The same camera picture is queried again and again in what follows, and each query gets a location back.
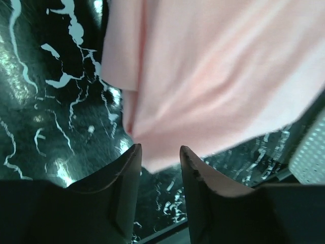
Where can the white perforated plastic basket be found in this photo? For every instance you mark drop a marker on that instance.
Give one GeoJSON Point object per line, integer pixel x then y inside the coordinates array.
{"type": "Point", "coordinates": [307, 163]}

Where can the salmon pink t shirt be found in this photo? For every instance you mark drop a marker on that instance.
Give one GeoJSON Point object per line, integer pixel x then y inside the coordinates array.
{"type": "Point", "coordinates": [211, 74]}

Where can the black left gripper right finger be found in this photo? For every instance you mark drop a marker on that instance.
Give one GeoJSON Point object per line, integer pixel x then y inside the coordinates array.
{"type": "Point", "coordinates": [221, 210]}

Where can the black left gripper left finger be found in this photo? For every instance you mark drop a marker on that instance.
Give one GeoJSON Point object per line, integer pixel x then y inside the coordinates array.
{"type": "Point", "coordinates": [99, 208]}

